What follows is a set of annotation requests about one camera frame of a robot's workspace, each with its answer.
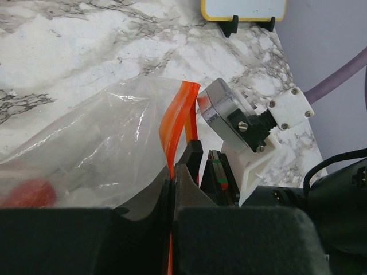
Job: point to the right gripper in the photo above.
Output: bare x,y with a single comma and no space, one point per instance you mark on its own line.
218,182

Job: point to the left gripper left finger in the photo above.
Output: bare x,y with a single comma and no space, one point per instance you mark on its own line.
130,239

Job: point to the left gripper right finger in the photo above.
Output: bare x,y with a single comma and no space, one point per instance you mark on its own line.
209,239

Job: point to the clear zip top bag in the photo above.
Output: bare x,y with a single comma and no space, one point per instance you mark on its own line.
112,145

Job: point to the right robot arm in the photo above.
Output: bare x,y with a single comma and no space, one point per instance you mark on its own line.
333,196

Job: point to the red fake fruit bunch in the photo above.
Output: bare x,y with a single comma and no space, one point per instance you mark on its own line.
30,186

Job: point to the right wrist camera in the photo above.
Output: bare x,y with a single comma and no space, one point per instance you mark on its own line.
248,143

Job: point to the small whiteboard yellow frame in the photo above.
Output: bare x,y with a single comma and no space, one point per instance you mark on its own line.
229,13

